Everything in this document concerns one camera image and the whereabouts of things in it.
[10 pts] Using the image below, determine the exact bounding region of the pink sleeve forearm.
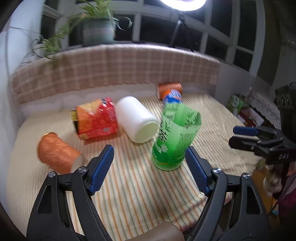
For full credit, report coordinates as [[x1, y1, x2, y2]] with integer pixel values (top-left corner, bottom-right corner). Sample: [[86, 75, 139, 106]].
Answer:
[[278, 162, 295, 218]]

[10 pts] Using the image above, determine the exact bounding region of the orange patterned paper cup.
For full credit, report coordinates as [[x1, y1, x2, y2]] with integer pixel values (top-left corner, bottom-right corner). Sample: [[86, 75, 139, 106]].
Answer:
[[37, 132, 85, 174]]

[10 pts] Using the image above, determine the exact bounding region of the blue orange label cup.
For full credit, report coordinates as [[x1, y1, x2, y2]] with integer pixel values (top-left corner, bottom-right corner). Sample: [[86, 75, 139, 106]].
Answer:
[[163, 89, 182, 105]]

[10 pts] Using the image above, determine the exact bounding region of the orange paper cup far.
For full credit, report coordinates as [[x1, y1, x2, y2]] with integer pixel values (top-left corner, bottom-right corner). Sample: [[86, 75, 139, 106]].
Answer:
[[157, 82, 183, 100]]

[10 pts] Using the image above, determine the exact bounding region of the white plastic cup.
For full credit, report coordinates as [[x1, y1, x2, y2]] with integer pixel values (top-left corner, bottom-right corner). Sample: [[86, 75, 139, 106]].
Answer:
[[115, 96, 159, 144]]

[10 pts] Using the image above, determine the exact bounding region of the red orange label cup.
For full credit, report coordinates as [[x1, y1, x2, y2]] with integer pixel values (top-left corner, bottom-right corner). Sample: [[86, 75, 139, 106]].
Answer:
[[71, 97, 118, 140]]

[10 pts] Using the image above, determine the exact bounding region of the white knit gloved hand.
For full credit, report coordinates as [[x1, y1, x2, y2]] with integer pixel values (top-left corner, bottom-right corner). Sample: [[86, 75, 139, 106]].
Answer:
[[263, 164, 283, 196]]

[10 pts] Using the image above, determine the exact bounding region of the green tissue box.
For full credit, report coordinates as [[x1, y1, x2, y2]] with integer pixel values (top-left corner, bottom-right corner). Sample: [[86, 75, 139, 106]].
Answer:
[[226, 94, 245, 116]]

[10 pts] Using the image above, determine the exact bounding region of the white lace tablecloth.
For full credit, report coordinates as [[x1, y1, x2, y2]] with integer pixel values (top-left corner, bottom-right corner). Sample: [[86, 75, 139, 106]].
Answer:
[[248, 89, 281, 130]]

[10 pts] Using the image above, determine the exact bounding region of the brown chair back top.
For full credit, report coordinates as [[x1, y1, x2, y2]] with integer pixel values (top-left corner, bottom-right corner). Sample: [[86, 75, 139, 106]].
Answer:
[[128, 221, 185, 241]]

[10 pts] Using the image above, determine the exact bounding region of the beige plaid blanket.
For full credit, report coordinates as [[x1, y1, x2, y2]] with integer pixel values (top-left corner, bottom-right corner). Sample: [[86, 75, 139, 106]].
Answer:
[[11, 44, 220, 104]]

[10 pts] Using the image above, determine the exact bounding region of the green plant pot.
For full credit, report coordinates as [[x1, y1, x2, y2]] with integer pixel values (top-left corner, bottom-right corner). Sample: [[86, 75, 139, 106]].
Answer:
[[82, 18, 116, 47]]

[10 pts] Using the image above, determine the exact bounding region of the spider plant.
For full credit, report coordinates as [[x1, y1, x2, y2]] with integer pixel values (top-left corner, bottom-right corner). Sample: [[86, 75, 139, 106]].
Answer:
[[9, 0, 134, 68]]

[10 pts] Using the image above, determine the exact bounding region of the ring light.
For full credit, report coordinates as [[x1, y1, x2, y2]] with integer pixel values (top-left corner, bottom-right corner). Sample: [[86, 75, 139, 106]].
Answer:
[[161, 0, 206, 11]]

